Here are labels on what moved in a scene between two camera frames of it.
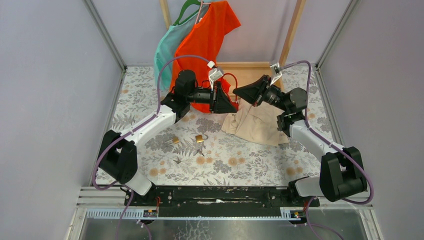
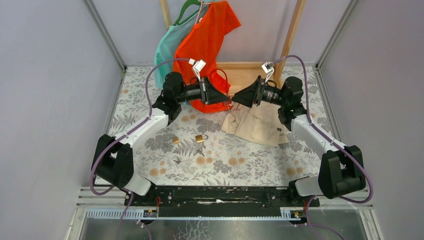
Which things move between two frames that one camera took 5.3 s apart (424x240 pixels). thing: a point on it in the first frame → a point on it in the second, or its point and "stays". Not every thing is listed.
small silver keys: x=177 y=161 stays
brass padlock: x=200 y=138 stays
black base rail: x=221 y=201 stays
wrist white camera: x=277 y=69 → x=268 y=68
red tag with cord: x=235 y=106 → x=218 y=77
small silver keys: x=200 y=152 stays
